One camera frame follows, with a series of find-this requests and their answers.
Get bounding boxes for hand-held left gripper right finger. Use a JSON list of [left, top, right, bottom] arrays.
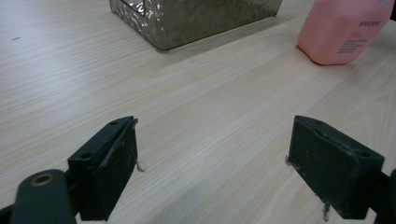
[[287, 115, 386, 220]]

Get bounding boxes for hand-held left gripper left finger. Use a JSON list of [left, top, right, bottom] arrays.
[[67, 116, 139, 222]]

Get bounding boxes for pink plastic bottle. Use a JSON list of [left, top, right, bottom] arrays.
[[296, 0, 396, 66]]

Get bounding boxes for shiny textured metal box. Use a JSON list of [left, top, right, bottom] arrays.
[[108, 0, 284, 51]]

